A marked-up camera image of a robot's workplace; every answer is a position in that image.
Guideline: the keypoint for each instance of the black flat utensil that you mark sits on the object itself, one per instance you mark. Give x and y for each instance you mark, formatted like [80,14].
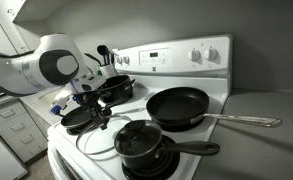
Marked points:
[92,59]

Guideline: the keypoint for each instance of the grey drawer cabinet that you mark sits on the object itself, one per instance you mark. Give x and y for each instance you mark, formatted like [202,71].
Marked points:
[16,130]

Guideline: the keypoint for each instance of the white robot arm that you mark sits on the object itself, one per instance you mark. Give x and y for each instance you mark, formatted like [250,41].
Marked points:
[29,70]

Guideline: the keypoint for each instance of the black coil burner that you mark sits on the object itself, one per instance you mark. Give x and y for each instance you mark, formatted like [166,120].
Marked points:
[74,131]
[171,166]

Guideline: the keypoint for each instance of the glass saucepan lid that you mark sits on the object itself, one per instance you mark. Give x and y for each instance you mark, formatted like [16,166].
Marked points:
[137,138]

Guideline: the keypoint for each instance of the small black frying pan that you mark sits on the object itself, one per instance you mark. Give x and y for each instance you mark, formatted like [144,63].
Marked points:
[74,118]

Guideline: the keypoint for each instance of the black ladle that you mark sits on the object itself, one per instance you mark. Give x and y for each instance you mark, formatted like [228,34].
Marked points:
[103,50]

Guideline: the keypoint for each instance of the small black saucepan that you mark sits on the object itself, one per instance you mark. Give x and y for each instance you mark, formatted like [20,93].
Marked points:
[192,147]

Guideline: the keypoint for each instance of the glass lid with black knob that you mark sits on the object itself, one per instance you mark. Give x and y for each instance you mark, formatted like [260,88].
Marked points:
[92,140]

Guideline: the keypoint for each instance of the white utensil crock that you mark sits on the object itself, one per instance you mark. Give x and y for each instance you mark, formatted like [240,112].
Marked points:
[107,70]

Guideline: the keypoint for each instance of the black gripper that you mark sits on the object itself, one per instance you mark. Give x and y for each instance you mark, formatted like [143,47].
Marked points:
[86,98]

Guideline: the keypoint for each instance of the white upper cabinet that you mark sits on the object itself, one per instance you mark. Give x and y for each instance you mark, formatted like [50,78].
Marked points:
[6,26]

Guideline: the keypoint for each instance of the white electric stove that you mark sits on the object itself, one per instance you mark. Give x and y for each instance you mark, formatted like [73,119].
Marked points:
[186,73]

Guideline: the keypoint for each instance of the big black pot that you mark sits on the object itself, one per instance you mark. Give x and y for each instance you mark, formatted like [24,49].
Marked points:
[117,90]

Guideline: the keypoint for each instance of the white stove knob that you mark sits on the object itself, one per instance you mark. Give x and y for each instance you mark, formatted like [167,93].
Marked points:
[118,59]
[211,54]
[194,55]
[126,60]

